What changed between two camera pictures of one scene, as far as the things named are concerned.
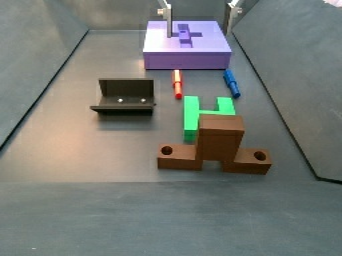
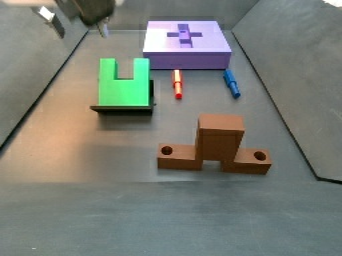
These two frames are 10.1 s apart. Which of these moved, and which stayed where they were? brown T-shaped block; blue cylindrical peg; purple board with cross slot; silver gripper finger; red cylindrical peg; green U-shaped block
Moved: silver gripper finger; green U-shaped block
Stayed: brown T-shaped block; red cylindrical peg; purple board with cross slot; blue cylindrical peg
